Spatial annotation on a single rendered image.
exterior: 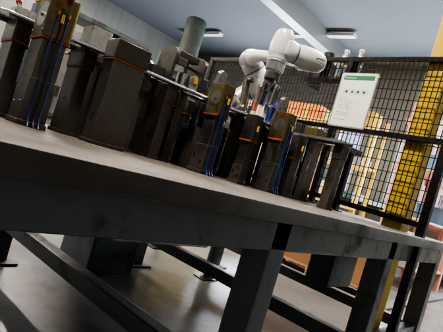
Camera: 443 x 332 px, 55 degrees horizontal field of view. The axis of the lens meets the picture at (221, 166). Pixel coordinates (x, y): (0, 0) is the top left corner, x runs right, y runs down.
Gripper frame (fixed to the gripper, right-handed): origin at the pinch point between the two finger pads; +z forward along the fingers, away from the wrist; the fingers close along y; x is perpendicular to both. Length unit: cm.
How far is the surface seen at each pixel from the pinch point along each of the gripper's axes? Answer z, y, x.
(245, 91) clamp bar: -9.7, 15.1, -0.1
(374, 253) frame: 45, -69, -9
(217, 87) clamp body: 1.9, -17.3, 43.5
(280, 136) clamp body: 10.4, -23.6, 8.8
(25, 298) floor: 105, 28, 72
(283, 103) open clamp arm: -4.2, -18.0, 6.9
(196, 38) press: -178, 494, -283
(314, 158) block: 12.9, -16.6, -27.9
